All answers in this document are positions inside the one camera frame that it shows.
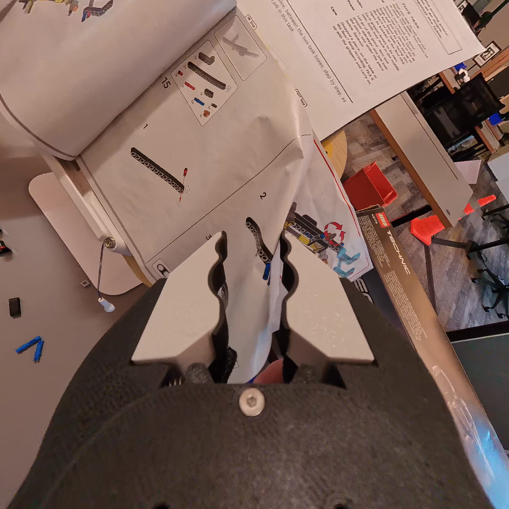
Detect dark printed cardboard box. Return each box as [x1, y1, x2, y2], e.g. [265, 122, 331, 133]
[355, 204, 509, 509]

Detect white-tipped page holder wire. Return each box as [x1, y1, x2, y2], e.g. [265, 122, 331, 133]
[96, 236, 117, 313]

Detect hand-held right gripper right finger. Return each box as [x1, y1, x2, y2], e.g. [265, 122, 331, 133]
[279, 232, 376, 384]

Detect lego instruction booklet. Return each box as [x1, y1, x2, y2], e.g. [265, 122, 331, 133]
[0, 0, 374, 384]

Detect red storage bin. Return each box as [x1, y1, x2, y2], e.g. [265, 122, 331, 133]
[342, 161, 398, 212]

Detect black computer monitor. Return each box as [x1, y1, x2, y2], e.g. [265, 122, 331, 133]
[453, 73, 504, 117]

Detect white side desk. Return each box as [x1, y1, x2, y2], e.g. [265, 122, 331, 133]
[371, 91, 475, 228]

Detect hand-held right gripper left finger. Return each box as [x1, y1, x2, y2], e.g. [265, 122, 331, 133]
[131, 231, 238, 384]

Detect orange traffic cone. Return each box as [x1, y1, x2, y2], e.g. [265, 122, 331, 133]
[462, 194, 498, 216]
[410, 215, 446, 246]

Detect white printed paper sheet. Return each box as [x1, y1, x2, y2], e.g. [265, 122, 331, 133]
[236, 0, 488, 141]

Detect white book stand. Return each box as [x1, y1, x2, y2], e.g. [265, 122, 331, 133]
[0, 93, 348, 297]

